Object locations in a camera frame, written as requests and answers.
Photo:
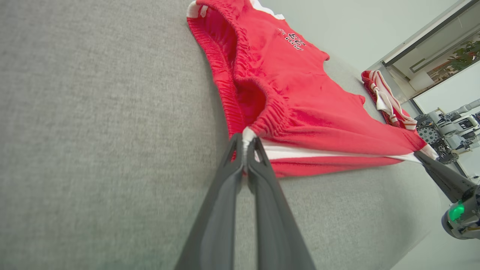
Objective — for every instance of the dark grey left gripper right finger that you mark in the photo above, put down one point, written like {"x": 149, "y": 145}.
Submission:
{"x": 273, "y": 225}

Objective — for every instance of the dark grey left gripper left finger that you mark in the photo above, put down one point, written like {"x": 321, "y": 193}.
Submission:
{"x": 217, "y": 225}

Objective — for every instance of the grey right gripper body green band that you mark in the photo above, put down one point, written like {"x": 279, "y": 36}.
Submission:
{"x": 465, "y": 217}

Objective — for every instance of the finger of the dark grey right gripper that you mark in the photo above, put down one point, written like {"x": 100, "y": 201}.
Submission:
{"x": 446, "y": 180}

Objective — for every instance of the red top with white striped trim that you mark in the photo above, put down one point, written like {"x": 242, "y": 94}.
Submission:
{"x": 386, "y": 99}

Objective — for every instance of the red shorts with white stripe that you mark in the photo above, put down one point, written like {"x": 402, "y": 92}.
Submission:
{"x": 300, "y": 93}

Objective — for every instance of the grey wheeled robot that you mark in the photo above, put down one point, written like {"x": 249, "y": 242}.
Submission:
{"x": 450, "y": 131}

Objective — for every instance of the white plant pot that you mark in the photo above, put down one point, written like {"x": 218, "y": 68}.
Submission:
{"x": 422, "y": 81}

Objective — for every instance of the green potted plant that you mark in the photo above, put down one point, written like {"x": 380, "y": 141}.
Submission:
{"x": 465, "y": 56}

